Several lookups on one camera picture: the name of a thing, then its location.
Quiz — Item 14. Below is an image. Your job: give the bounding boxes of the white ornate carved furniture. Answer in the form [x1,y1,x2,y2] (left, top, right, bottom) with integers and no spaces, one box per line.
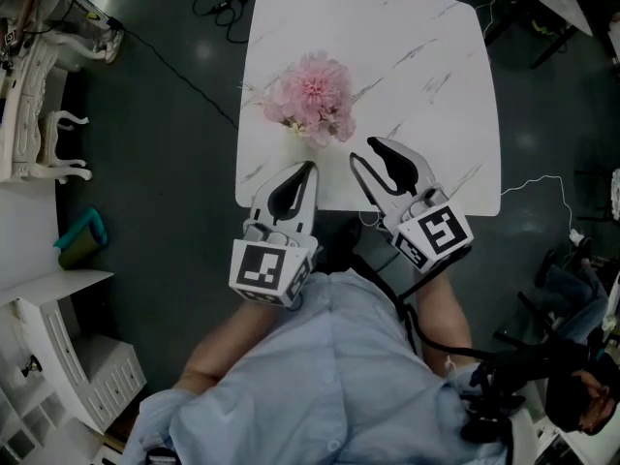
[0,31,93,186]

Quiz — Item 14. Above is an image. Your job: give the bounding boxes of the long white cable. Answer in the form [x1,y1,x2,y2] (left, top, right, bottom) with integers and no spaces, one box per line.
[501,175,582,241]

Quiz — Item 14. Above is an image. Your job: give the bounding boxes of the person's right forearm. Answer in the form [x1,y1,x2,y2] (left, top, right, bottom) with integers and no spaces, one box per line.
[414,271,474,372]

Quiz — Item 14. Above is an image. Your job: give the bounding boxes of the pink artificial flowers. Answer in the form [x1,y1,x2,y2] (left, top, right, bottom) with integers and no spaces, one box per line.
[239,49,359,149]

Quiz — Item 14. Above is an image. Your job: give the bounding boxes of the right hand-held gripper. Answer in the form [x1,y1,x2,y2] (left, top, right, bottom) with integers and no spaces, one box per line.
[349,136,475,274]

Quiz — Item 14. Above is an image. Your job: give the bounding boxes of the light blue shirt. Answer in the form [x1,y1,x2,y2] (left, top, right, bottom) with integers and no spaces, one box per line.
[126,268,514,465]

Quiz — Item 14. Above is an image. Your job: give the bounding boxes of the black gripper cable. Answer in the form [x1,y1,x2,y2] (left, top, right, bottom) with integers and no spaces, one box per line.
[348,244,490,362]

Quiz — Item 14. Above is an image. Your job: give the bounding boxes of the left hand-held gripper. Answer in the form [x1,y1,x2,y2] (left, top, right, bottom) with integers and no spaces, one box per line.
[228,161,320,308]

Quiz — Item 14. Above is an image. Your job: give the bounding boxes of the teal and green roll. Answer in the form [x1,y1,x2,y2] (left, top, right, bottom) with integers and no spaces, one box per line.
[52,207,107,270]

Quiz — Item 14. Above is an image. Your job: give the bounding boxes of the person's left forearm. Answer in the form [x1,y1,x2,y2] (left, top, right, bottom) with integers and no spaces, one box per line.
[173,300,287,391]

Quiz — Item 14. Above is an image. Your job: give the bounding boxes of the person's black shoe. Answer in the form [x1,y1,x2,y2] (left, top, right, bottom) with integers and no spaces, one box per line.
[317,215,364,274]

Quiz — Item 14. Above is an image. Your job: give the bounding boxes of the long black floor cable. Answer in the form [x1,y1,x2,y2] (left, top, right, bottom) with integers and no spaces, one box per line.
[108,16,241,130]

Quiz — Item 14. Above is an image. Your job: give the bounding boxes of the white drawer cabinet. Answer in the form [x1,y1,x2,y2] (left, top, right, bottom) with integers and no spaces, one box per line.
[0,268,147,465]

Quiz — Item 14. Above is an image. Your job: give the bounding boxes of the white marble table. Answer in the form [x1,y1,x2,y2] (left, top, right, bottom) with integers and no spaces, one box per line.
[234,0,503,217]

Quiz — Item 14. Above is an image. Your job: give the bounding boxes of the black metal chair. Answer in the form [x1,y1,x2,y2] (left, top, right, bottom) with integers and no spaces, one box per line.
[493,291,568,348]

